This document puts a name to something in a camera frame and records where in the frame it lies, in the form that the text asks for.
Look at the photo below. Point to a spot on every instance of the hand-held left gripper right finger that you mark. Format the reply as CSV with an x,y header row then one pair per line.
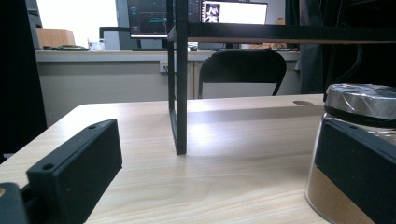
x,y
358,168

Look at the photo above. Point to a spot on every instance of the black metal shelf rack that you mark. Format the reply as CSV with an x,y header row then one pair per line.
x,y
181,93

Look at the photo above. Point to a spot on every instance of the brown cardboard box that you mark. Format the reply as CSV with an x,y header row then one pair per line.
x,y
55,38

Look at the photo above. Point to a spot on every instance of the glass spice jar silver lid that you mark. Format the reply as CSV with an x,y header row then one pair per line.
x,y
358,99

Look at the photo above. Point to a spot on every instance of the grey counter desk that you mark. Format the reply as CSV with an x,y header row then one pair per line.
x,y
93,81

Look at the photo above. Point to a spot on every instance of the small grey monitor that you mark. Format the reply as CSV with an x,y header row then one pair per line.
x,y
112,40

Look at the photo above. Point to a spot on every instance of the dark cup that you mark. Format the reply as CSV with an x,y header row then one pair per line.
x,y
193,46

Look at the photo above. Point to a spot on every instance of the small clear bottles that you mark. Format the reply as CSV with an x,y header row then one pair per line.
x,y
96,45

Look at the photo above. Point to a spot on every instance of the dark curtain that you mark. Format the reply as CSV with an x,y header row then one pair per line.
x,y
373,62

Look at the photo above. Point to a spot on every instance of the monitor with white screen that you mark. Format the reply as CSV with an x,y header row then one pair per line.
x,y
239,14

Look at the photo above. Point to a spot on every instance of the black curtain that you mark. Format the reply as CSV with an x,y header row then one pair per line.
x,y
17,77

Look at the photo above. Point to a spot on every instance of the monitor with dark screen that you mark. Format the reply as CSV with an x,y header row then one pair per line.
x,y
146,18

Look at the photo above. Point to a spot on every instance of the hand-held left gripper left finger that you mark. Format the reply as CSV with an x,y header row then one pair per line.
x,y
77,168

